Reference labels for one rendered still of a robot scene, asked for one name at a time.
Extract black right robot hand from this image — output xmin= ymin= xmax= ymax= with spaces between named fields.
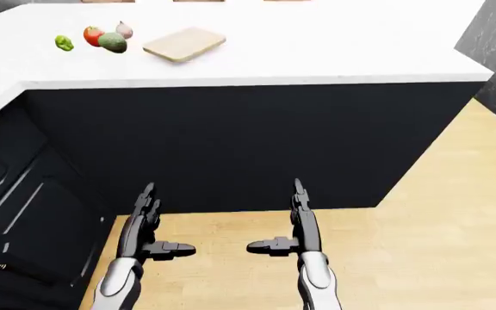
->
xmin=246 ymin=178 xmax=323 ymax=258

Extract wooden cutting board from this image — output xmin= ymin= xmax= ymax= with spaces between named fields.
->
xmin=142 ymin=26 xmax=227 ymax=64

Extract black kitchen island cabinet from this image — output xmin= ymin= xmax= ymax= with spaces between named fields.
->
xmin=22 ymin=80 xmax=488 ymax=216

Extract green bell pepper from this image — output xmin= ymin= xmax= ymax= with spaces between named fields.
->
xmin=54 ymin=34 xmax=75 ymax=52

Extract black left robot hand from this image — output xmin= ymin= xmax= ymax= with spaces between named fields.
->
xmin=117 ymin=181 xmax=197 ymax=262

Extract green avocado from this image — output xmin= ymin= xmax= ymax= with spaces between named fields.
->
xmin=97 ymin=32 xmax=128 ymax=54

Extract black drawer cabinet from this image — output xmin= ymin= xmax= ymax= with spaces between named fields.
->
xmin=0 ymin=91 xmax=118 ymax=310

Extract red tomato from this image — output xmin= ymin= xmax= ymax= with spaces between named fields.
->
xmin=83 ymin=26 xmax=106 ymax=47

